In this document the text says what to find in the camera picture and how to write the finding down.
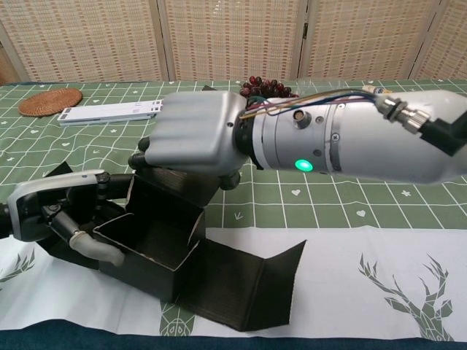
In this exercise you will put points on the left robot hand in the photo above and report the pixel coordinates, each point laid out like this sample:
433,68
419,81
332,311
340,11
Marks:
54,182

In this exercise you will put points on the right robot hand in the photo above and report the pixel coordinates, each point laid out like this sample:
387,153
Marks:
197,131

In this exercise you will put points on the black cardboard box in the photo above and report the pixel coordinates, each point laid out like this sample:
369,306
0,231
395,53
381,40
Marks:
226,284

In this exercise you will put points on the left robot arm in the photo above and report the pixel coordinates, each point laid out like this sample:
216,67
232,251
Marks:
4,222

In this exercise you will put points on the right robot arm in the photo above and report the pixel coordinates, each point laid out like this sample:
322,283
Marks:
365,138

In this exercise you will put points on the bunch of red grapes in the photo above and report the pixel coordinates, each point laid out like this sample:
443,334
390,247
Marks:
262,85

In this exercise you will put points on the round woven rattan coaster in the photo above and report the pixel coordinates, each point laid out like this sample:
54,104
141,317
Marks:
51,102

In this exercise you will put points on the white folding laptop stand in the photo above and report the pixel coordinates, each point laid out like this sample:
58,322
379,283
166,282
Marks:
109,111

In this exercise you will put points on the woven bamboo screen panel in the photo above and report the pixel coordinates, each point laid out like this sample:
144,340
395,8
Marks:
365,36
91,36
452,43
237,36

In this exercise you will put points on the green checked deer tablecloth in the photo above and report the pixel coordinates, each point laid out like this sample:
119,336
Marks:
365,204

